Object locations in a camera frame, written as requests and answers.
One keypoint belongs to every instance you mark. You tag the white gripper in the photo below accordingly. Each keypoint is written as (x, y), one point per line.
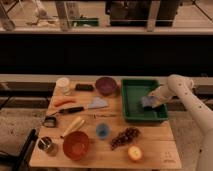
(161, 95)

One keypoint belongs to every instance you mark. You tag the blue sponge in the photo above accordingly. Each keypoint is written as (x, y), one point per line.
(148, 102)

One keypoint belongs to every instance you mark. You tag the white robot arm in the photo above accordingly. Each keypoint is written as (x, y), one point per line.
(181, 86)

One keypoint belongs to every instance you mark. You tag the green plastic tray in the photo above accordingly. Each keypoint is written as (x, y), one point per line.
(132, 91)

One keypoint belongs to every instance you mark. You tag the purple grape bunch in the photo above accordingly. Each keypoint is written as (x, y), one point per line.
(124, 137)

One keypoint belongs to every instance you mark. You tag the purple bowl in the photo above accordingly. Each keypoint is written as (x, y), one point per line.
(106, 85)

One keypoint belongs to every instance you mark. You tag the orange apple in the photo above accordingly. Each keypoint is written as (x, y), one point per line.
(135, 153)

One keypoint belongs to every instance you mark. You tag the blue cup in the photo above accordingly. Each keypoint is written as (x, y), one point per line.
(102, 130)

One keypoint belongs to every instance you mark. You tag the black rectangular block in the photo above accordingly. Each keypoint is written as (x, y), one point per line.
(84, 87)

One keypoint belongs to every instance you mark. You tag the wooden board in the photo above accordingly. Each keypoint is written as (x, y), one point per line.
(156, 141)

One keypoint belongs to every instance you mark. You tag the orange bowl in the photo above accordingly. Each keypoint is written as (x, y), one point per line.
(76, 145)

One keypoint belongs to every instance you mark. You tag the clear jar white lid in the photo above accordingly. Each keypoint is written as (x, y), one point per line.
(63, 84)

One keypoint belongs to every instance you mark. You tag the orange carrot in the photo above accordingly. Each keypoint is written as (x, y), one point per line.
(62, 102)

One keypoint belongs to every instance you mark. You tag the metal cup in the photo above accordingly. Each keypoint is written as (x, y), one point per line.
(45, 144)

